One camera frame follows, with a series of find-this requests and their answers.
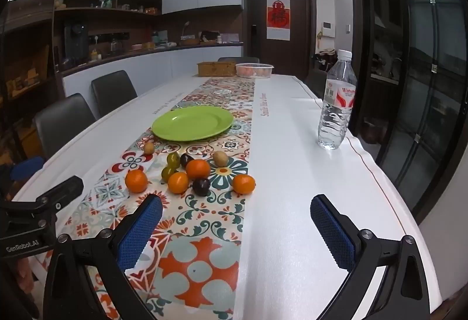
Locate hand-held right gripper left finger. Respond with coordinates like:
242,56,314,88
43,193,164,320

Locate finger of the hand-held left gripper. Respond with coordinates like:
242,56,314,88
0,176,85,218
9,156,46,182

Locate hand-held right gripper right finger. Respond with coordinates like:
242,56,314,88
310,194,433,320

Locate orange mandarin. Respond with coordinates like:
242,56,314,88
125,169,149,193
167,172,190,194
186,158,211,180
232,174,256,195

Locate green plate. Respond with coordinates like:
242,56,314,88
151,105,235,142

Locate brown pot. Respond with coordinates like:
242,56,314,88
362,116,389,144

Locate clear plastic water bottle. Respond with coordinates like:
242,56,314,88
317,49,358,151

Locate black water dispenser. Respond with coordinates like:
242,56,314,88
64,20,90,61

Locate white lower counter cabinets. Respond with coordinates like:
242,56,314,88
60,42,245,98

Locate glass sliding door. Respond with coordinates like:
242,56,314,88
349,0,468,226

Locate woven wicker box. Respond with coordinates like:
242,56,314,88
197,61,238,77

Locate white plastic fruit basket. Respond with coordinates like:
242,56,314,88
235,63,275,79

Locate dark brown door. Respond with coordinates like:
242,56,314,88
244,0,316,79

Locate wooden wall shelf unit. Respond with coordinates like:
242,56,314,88
53,0,163,68

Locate red and white wall calendar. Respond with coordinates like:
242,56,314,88
266,0,291,41

